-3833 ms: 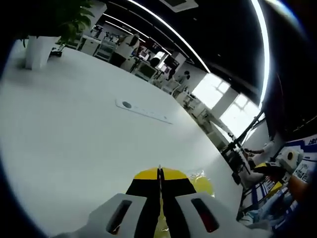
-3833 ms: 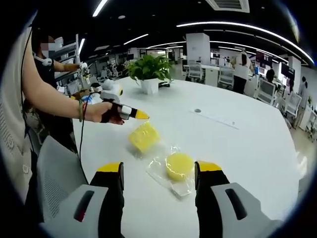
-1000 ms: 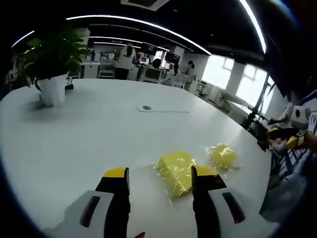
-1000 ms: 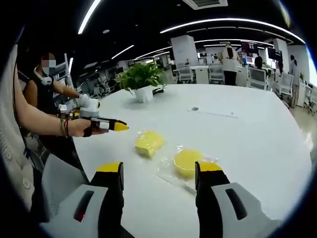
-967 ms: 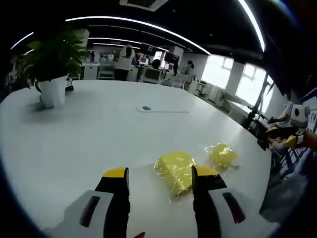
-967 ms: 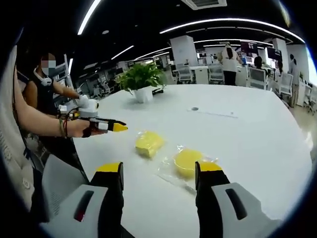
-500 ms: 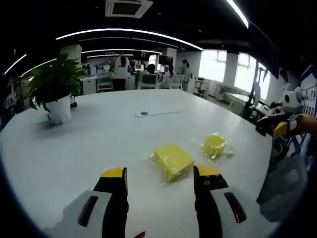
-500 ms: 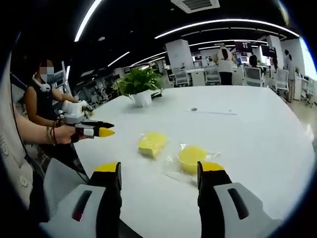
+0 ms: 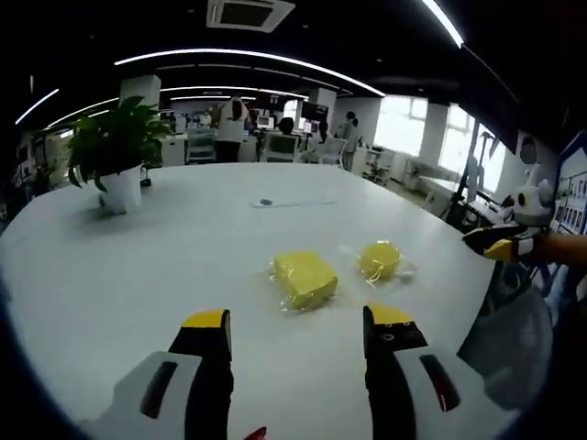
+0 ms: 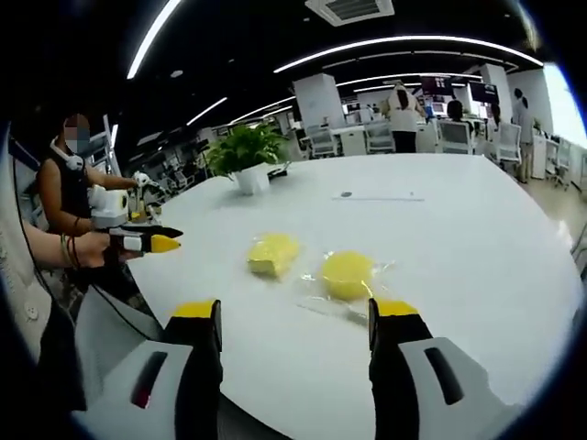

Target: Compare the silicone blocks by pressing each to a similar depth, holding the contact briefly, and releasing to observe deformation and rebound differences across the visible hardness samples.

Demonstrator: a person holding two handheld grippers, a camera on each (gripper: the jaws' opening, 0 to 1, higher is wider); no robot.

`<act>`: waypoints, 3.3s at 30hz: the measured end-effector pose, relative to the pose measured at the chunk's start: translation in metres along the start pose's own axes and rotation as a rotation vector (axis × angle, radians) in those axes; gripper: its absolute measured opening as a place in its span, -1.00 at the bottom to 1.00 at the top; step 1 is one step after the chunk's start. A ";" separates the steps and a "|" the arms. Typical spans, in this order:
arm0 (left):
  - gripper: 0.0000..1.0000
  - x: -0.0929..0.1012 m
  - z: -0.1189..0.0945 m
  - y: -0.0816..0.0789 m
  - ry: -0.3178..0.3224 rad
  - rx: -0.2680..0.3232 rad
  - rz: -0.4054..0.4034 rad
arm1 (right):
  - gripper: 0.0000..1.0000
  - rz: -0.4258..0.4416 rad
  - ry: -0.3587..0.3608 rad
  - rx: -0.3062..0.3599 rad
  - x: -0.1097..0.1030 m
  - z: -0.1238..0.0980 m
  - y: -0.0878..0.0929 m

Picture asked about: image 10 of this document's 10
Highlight ceiling air conditioner vent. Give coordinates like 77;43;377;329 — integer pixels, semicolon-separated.
305;0;396;28

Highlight dark monitor screen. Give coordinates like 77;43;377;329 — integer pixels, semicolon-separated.
467;82;499;103
421;76;453;97

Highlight person's left hand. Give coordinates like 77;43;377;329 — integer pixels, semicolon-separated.
77;230;126;270

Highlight small yellow sponge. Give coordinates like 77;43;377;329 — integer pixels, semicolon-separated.
319;249;376;298

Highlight long curved ceiling light strip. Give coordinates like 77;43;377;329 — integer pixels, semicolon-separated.
273;35;545;75

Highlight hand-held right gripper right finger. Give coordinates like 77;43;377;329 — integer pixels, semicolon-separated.
368;297;515;440

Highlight white office chair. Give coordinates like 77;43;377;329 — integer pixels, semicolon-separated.
364;119;396;155
306;126;337;160
437;118;476;155
497;122;522;173

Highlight person's dark clothing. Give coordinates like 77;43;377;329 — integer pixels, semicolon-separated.
39;297;89;413

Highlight dark wrist bracelets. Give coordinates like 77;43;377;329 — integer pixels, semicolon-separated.
59;232;81;270

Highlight person's light shirt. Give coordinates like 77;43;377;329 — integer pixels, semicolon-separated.
0;219;63;361

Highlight bright window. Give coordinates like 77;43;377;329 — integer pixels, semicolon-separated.
543;63;587;149

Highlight green plant in white pot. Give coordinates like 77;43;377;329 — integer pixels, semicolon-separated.
205;122;291;197

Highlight large yellow sponge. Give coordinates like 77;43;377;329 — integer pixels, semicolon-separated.
246;231;303;281

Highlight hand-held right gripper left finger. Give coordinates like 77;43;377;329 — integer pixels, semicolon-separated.
72;300;225;440

